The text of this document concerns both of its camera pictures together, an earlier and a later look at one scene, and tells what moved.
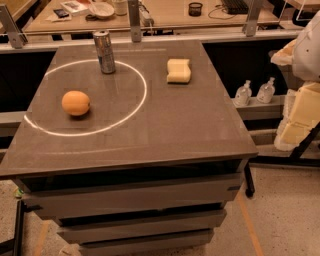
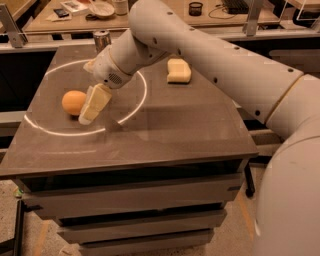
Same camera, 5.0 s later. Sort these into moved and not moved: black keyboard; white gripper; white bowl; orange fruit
Moved: white gripper
Not moved: orange fruit; white bowl; black keyboard
